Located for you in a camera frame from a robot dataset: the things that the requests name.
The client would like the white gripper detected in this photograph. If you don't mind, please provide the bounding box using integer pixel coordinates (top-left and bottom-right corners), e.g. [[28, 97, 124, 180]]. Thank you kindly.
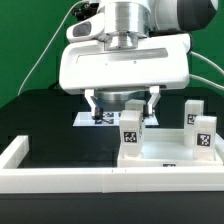
[[59, 34, 190, 120]]

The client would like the white square table top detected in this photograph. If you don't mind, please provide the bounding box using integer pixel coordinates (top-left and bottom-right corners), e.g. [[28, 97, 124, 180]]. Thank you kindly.
[[117, 128, 223, 167]]

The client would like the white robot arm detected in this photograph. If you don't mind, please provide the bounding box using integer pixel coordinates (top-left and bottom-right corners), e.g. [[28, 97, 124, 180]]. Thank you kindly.
[[59, 0, 218, 120]]

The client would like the white sheet with tags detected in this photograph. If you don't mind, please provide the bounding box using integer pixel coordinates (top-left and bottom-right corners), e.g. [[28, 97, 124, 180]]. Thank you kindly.
[[72, 110, 160, 127]]

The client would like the white U-shaped fence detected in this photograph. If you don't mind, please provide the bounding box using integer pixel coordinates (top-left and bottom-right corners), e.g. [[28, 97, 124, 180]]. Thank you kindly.
[[0, 135, 224, 194]]

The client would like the black cable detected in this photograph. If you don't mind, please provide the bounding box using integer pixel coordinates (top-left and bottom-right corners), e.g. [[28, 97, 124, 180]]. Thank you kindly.
[[48, 81, 63, 90]]

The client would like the white cable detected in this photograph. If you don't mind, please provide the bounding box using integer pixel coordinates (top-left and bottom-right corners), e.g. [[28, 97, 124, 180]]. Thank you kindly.
[[17, 0, 88, 97]]

